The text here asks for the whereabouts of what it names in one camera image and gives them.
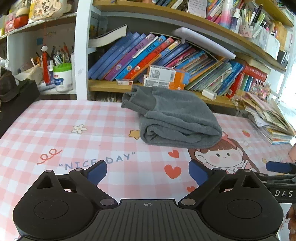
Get grey sweatpants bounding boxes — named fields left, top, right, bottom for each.
left=121, top=85, right=223, bottom=149

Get person right hand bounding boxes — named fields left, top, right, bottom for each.
left=286, top=204, right=296, bottom=241

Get pink cartoon desk mat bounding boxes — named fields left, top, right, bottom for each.
left=0, top=99, right=295, bottom=241

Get stack of magazines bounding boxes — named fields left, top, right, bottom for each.
left=240, top=92, right=295, bottom=145

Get white power adapter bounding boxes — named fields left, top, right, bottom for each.
left=202, top=88, right=217, bottom=100

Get red dictionary books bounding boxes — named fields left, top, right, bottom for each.
left=226, top=65, right=268, bottom=98

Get white jar green lid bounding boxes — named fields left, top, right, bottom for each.
left=53, top=63, right=73, bottom=92

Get red bottle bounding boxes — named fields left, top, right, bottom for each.
left=41, top=45, right=51, bottom=85

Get lower orange white box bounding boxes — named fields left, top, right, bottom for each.
left=143, top=75, right=185, bottom=90

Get orange white box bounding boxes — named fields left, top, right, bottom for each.
left=147, top=65, right=190, bottom=85
left=143, top=75, right=185, bottom=90

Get upper orange white box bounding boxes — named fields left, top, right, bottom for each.
left=147, top=65, right=190, bottom=85

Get wooden bookshelf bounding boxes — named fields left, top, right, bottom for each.
left=87, top=0, right=295, bottom=110

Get row of leaning books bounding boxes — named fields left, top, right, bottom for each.
left=87, top=31, right=244, bottom=96

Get white tablet on books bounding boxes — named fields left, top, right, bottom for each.
left=171, top=27, right=236, bottom=60

